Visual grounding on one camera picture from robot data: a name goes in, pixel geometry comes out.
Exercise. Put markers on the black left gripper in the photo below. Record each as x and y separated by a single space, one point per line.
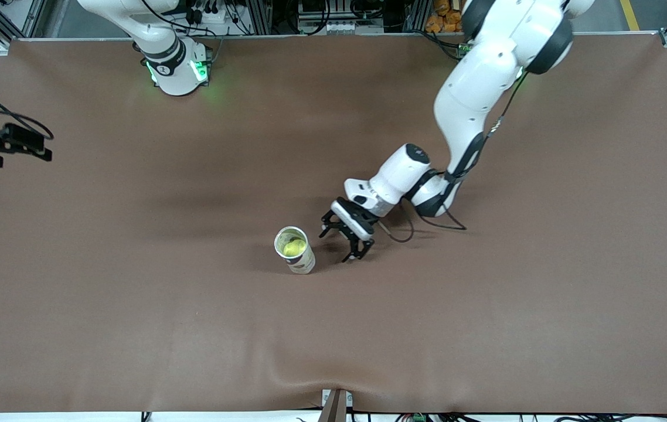
350 225

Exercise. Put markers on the Wilson tennis ball can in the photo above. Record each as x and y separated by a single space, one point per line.
304 265

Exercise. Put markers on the Roland Garros yellow tennis ball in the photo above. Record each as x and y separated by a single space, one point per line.
292 249

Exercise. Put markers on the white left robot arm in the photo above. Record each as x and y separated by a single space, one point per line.
474 88

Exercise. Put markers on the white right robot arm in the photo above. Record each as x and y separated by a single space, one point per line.
175 73

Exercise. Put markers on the brown table mat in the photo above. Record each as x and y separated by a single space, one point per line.
333 328

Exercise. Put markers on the green terminal connector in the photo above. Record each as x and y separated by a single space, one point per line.
417 418

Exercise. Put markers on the white terminal block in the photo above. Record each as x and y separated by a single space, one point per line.
333 26

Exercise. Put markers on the white power strip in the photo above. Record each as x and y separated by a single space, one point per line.
210 14

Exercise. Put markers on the orange snack bags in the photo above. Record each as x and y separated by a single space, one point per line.
436 23

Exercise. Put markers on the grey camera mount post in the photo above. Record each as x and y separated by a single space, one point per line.
335 407

